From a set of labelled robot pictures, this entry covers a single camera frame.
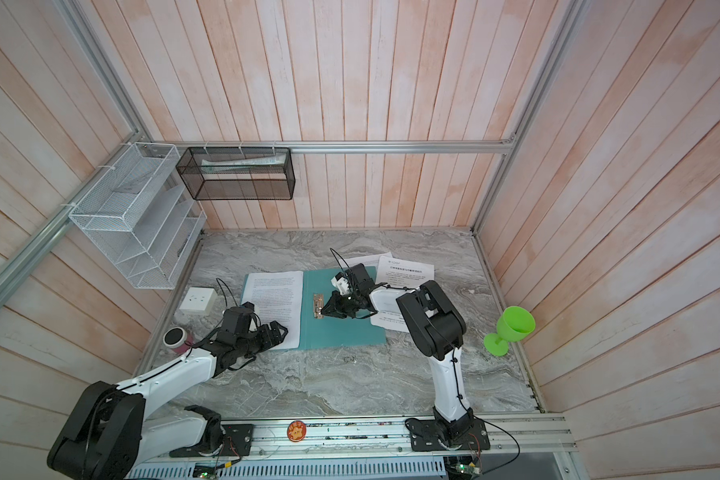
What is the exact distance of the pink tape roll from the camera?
86 cm

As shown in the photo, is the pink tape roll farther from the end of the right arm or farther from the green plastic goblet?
the green plastic goblet

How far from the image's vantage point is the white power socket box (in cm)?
97

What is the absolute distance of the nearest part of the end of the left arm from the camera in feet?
2.14

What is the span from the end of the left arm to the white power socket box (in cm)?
22

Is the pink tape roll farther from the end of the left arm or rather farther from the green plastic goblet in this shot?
the green plastic goblet

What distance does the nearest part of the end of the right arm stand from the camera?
78 cm

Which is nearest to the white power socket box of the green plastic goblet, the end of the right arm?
the end of the right arm

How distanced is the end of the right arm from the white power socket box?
392 mm

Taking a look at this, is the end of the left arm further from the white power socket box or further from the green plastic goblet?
the green plastic goblet

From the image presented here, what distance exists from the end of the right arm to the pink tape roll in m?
0.42
